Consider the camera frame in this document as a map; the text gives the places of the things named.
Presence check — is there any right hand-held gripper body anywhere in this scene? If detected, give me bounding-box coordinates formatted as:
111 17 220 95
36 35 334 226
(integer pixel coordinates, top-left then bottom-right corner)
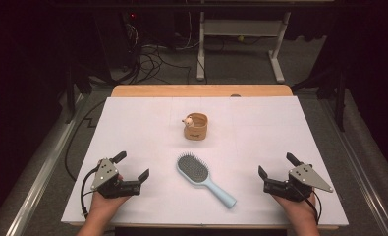
262 162 334 203

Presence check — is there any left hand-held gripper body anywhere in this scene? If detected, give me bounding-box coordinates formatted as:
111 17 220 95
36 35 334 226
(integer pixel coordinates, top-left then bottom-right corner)
90 157 142 200

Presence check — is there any light blue hairbrush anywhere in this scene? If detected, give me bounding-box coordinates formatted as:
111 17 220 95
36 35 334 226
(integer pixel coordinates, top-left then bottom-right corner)
176 151 238 209

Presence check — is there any wooden cup with animal figure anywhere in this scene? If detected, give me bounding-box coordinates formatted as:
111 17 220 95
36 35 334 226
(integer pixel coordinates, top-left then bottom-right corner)
181 112 209 142

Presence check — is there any person's left hand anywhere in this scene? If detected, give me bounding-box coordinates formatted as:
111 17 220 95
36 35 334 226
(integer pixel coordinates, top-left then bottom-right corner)
88 174 133 215

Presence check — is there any person's right hand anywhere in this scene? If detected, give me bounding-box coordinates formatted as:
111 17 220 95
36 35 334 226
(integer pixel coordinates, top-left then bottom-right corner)
272 191 317 224

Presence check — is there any white table mat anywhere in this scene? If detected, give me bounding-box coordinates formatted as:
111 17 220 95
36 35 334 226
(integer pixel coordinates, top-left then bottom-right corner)
61 95 350 227

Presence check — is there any dark stand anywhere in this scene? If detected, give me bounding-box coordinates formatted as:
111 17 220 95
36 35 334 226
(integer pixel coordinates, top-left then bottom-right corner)
291 63 347 133
63 60 94 125

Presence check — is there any wooden table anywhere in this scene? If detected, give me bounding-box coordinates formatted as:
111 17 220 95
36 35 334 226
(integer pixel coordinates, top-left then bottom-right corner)
69 84 341 231

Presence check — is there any dark computer case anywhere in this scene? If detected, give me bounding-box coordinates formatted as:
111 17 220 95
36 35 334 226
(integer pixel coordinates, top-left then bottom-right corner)
94 9 144 72

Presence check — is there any white metal stand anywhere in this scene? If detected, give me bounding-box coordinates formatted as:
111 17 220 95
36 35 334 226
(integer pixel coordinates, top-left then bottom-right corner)
195 11 286 85

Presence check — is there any black floor cable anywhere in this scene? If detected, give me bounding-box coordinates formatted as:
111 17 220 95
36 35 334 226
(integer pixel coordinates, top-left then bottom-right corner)
64 98 108 183

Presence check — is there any metal floor rail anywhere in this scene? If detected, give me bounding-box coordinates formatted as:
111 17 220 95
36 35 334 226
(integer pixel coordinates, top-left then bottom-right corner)
318 97 388 236
4 92 85 236

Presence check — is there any bundle of floor cables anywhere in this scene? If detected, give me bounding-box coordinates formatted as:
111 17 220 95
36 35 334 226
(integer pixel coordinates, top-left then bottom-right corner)
122 12 203 86

